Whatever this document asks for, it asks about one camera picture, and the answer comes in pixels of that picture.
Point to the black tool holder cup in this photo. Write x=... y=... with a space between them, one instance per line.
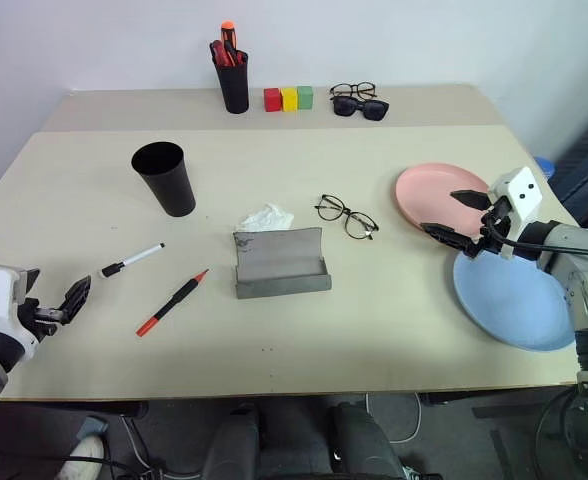
x=234 y=90

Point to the dark rounded shape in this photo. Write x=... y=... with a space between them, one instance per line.
x=231 y=445
x=364 y=445

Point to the crumpled white cloth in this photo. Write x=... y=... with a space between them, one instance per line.
x=266 y=217

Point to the white marker with black cap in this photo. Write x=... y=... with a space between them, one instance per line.
x=134 y=259

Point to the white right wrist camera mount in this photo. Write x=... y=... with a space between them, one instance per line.
x=524 y=192

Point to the black sunglasses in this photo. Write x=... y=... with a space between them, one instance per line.
x=374 y=110

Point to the round black-rimmed glasses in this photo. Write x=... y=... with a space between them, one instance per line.
x=358 y=225

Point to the white shoe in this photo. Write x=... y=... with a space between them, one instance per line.
x=81 y=460

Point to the blue plate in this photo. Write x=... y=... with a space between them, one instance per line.
x=509 y=300

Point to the red block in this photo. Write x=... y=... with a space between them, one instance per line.
x=272 y=100

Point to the red and black pen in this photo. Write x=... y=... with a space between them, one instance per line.
x=176 y=299

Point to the grey glasses case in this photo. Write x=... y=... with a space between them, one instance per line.
x=279 y=260

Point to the blue round object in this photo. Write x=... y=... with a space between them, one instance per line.
x=544 y=165

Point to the black table frame bar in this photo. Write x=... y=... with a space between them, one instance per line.
x=74 y=407

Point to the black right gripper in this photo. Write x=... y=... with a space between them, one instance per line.
x=491 y=240

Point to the pink plate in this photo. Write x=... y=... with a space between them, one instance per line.
x=424 y=190

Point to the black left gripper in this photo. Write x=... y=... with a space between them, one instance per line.
x=44 y=316

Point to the green block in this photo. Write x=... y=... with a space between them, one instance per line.
x=305 y=97

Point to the empty black cup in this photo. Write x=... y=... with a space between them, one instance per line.
x=171 y=192

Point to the thin-framed clear glasses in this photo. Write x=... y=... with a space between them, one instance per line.
x=341 y=90

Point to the yellow block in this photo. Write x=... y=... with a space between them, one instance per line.
x=289 y=100

